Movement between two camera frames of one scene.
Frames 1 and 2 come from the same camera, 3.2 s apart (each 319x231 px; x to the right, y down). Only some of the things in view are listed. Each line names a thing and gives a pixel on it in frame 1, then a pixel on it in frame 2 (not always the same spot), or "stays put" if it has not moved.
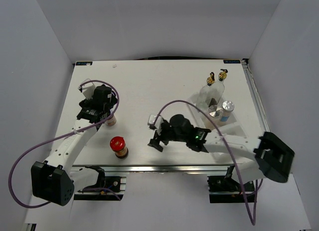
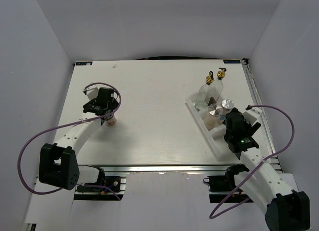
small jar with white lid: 111,121 stays put
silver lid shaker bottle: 228,106 stays put
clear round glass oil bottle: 203,100 stays put
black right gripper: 155,142 -> 250,128
